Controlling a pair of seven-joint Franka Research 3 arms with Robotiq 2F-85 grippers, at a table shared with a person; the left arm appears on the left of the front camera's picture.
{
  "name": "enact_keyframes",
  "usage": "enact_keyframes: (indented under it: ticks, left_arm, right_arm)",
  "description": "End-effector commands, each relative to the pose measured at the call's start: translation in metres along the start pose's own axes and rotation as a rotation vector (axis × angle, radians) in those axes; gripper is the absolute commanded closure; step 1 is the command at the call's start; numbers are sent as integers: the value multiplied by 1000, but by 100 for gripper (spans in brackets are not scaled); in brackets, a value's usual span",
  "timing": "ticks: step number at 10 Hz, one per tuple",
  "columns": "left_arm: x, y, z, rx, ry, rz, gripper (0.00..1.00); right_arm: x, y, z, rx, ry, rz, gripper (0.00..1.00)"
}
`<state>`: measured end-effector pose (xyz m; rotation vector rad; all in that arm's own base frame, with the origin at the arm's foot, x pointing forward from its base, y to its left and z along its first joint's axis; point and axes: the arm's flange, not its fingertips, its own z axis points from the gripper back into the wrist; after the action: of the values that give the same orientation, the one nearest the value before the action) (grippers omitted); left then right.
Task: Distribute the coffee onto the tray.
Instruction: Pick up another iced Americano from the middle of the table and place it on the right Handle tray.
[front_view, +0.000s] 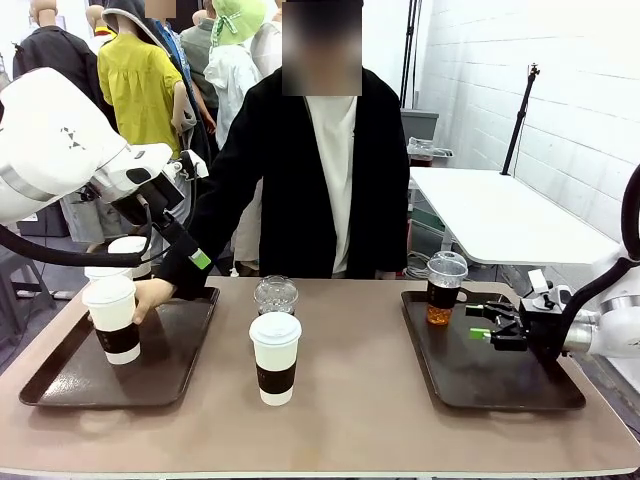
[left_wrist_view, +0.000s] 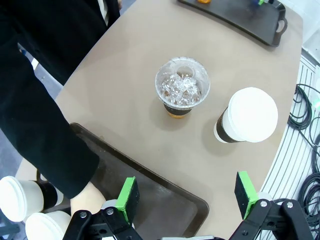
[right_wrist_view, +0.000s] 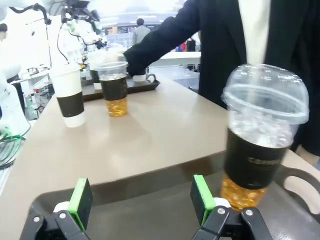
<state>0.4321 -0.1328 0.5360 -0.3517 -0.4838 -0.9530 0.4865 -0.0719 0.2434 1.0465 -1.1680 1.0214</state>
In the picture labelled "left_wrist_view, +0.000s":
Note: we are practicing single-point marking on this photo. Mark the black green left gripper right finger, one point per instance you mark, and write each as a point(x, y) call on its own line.
point(246, 197)

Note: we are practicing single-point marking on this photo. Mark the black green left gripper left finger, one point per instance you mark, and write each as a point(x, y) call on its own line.
point(127, 200)

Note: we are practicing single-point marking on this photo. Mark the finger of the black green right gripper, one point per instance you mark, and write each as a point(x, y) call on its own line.
point(261, 2)

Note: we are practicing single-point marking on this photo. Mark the white paper cup black sleeve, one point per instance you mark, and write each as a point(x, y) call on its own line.
point(42, 227)
point(252, 115)
point(15, 197)

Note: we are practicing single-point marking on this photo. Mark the person in black coat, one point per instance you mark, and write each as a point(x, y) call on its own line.
point(62, 30)

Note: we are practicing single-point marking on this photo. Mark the white slotted base plate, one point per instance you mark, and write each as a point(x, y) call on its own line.
point(287, 155)

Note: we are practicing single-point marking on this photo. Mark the person's right hand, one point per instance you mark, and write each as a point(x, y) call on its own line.
point(86, 198)

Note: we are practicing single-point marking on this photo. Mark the person's right forearm black sleeve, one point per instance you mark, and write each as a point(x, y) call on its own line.
point(50, 150)

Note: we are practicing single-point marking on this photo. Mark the brown plastic serving tray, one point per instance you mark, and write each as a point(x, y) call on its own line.
point(237, 15)
point(155, 197)

